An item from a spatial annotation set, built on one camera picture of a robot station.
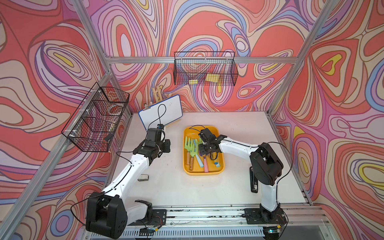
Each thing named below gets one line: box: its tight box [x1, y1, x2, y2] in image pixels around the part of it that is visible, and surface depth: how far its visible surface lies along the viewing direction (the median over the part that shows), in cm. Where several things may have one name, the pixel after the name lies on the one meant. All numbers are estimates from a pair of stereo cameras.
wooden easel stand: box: [152, 85, 172, 104], surface depth 93 cm
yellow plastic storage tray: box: [183, 125, 225, 176], surface depth 92 cm
